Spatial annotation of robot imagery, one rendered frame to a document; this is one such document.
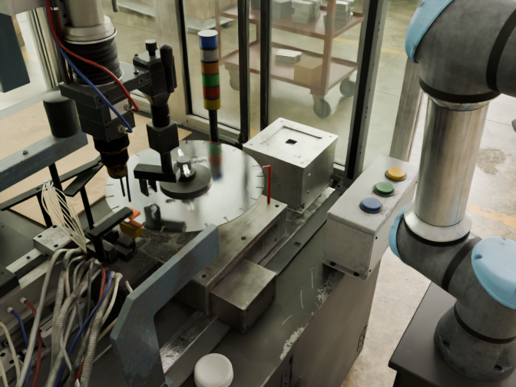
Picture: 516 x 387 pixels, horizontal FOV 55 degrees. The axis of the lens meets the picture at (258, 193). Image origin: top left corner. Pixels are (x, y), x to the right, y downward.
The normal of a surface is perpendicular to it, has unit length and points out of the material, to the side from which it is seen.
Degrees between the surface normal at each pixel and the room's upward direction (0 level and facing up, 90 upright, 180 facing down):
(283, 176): 90
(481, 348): 73
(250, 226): 0
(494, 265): 8
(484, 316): 90
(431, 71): 99
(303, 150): 0
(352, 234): 90
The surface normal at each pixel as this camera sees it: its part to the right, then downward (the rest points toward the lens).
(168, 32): -0.56, 0.50
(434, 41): -0.79, 0.41
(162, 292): 0.83, 0.33
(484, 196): 0.00, -0.80
